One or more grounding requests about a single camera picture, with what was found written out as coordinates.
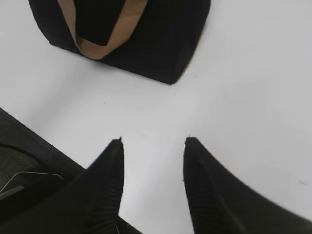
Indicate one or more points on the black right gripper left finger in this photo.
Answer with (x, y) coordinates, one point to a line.
(50, 203)

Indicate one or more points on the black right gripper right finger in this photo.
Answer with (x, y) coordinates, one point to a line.
(220, 203)

